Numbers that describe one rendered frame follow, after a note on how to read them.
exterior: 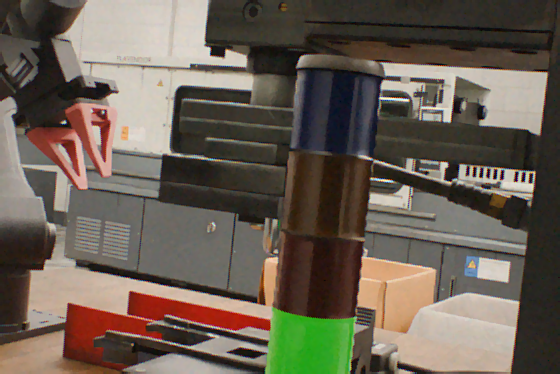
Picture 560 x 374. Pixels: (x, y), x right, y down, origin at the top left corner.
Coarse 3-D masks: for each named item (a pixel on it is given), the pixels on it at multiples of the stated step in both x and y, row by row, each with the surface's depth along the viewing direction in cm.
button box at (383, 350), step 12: (372, 348) 99; (384, 348) 99; (396, 348) 102; (372, 360) 97; (384, 360) 97; (396, 360) 98; (372, 372) 97; (384, 372) 98; (396, 372) 99; (420, 372) 98; (432, 372) 98; (444, 372) 99; (456, 372) 100; (468, 372) 101; (480, 372) 102; (492, 372) 102; (504, 372) 103
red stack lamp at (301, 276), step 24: (288, 240) 36; (312, 240) 36; (336, 240) 36; (360, 240) 37; (288, 264) 36; (312, 264) 36; (336, 264) 36; (360, 264) 37; (288, 288) 36; (312, 288) 36; (336, 288) 36; (288, 312) 36; (312, 312) 36; (336, 312) 36
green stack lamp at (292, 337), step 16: (272, 320) 37; (288, 320) 36; (304, 320) 36; (320, 320) 36; (336, 320) 36; (352, 320) 37; (272, 336) 37; (288, 336) 36; (304, 336) 36; (320, 336) 36; (336, 336) 36; (352, 336) 37; (272, 352) 37; (288, 352) 36; (304, 352) 36; (320, 352) 36; (336, 352) 36; (352, 352) 37; (272, 368) 37; (288, 368) 36; (304, 368) 36; (320, 368) 36; (336, 368) 36
